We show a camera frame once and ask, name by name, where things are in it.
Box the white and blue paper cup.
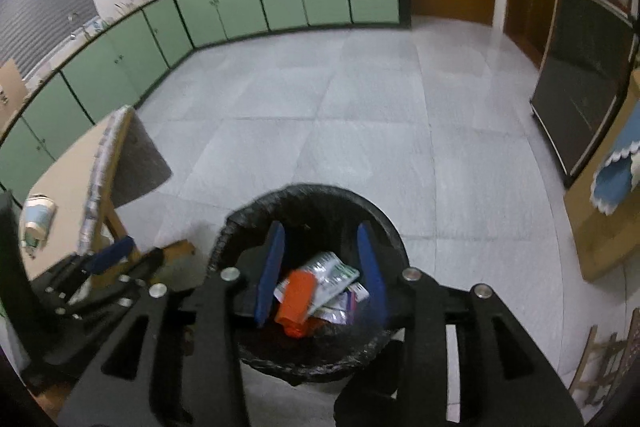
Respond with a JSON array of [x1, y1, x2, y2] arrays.
[[22, 193, 59, 251]]

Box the blue cloth with white trim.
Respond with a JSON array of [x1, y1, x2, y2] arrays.
[[588, 141, 640, 216]]

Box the wooden folding rack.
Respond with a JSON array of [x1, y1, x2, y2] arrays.
[[569, 307, 640, 409]]

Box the bin with black bag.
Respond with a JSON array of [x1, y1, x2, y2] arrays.
[[207, 183, 412, 383]]

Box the table with beige cloth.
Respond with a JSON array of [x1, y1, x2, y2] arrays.
[[19, 105, 174, 284]]

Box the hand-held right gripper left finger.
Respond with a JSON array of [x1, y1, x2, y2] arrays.
[[57, 221, 287, 427]]

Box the orange foam fruit net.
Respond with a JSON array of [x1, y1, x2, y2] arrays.
[[273, 270, 317, 339]]

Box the brown cardboard sheet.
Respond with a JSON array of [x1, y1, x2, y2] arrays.
[[0, 59, 29, 128]]

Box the wooden side cabinet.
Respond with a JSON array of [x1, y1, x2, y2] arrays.
[[563, 71, 640, 284]]

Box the wooden table frame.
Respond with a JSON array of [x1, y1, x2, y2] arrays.
[[75, 201, 197, 289]]

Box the silver and green packet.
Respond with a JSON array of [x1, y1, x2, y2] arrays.
[[274, 251, 362, 309]]

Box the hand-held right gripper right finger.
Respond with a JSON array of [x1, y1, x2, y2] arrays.
[[334, 220, 583, 427]]

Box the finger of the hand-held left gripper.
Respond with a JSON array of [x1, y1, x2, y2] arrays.
[[122, 247, 167, 289], [80, 235, 136, 277]]

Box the black framed board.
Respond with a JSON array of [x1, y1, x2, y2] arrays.
[[529, 0, 640, 188]]

